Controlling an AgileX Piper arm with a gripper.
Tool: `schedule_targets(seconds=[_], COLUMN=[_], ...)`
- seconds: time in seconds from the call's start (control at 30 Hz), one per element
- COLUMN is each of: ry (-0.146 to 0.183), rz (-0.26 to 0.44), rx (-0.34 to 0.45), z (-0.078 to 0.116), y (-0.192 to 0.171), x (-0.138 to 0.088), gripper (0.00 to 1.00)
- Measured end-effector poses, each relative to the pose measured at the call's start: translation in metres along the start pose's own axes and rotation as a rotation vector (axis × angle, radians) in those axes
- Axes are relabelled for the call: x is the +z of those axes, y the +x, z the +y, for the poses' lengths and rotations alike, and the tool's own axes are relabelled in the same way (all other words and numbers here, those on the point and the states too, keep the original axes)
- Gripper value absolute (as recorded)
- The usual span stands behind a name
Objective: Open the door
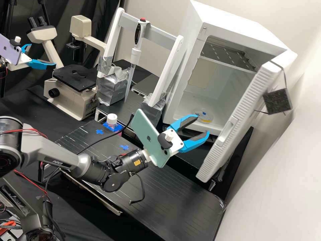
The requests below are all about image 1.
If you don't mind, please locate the black cable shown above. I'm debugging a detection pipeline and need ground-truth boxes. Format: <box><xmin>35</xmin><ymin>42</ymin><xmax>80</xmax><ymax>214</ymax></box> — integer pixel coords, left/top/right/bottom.
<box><xmin>75</xmin><ymin>113</ymin><xmax>134</xmax><ymax>155</ymax></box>
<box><xmin>128</xmin><ymin>172</ymin><xmax>146</xmax><ymax>206</ymax></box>

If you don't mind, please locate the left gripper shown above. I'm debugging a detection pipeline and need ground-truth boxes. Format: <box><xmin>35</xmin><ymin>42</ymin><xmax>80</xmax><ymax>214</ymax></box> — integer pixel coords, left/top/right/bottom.
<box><xmin>7</xmin><ymin>44</ymin><xmax>57</xmax><ymax>71</ymax></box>

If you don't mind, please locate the white incubator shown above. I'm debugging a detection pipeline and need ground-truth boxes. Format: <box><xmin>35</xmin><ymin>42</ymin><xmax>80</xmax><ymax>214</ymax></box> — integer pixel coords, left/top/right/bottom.
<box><xmin>162</xmin><ymin>0</ymin><xmax>298</xmax><ymax>137</ymax></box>

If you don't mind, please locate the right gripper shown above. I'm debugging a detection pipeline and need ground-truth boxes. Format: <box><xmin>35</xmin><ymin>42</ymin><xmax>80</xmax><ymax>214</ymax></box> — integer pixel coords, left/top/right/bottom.
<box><xmin>166</xmin><ymin>114</ymin><xmax>210</xmax><ymax>154</ymax></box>

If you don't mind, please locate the cream microscope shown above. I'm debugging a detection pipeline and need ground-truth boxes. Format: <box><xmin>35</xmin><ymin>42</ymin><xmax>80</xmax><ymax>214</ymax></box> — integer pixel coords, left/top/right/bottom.
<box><xmin>26</xmin><ymin>15</ymin><xmax>108</xmax><ymax>122</ymax></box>

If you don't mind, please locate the petri dish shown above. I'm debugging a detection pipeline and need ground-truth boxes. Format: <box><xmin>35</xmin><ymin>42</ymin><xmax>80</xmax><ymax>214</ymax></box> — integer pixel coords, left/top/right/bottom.
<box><xmin>193</xmin><ymin>107</ymin><xmax>215</xmax><ymax>124</ymax></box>

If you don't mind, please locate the incubator door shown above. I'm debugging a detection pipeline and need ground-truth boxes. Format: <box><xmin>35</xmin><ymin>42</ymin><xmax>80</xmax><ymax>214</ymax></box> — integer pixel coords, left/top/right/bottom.
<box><xmin>195</xmin><ymin>50</ymin><xmax>299</xmax><ymax>183</ymax></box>

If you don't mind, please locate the left wrist camera phone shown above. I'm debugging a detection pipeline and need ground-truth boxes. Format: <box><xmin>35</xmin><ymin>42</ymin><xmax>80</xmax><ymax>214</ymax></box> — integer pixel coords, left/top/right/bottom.
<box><xmin>0</xmin><ymin>34</ymin><xmax>22</xmax><ymax>66</ymax></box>

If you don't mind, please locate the pipette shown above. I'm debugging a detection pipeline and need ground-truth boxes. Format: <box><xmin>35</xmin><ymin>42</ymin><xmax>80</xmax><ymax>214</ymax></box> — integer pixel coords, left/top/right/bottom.
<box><xmin>124</xmin><ymin>18</ymin><xmax>151</xmax><ymax>103</ymax></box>

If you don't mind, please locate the right wrist camera phone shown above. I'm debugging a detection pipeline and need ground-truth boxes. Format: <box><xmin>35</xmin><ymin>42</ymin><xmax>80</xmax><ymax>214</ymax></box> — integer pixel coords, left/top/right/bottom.
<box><xmin>130</xmin><ymin>108</ymin><xmax>176</xmax><ymax>168</ymax></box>

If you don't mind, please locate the blue bottle holder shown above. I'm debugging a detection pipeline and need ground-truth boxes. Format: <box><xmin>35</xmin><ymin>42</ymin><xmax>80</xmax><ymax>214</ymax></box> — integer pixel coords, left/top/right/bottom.
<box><xmin>102</xmin><ymin>122</ymin><xmax>124</xmax><ymax>133</ymax></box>

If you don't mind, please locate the small bottle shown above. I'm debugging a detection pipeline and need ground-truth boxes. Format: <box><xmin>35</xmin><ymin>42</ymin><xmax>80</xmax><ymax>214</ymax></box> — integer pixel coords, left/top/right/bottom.
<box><xmin>106</xmin><ymin>113</ymin><xmax>119</xmax><ymax>127</ymax></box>

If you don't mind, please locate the wrist camera phone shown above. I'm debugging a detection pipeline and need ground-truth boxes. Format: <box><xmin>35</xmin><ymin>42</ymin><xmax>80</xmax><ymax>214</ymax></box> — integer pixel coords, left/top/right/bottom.
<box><xmin>130</xmin><ymin>108</ymin><xmax>176</xmax><ymax>168</ymax></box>
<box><xmin>0</xmin><ymin>34</ymin><xmax>22</xmax><ymax>66</ymax></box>

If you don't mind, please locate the white pipette stand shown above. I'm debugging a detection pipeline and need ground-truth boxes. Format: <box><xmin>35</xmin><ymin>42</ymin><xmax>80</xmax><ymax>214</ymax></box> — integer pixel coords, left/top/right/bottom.
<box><xmin>96</xmin><ymin>7</ymin><xmax>185</xmax><ymax>129</ymax></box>

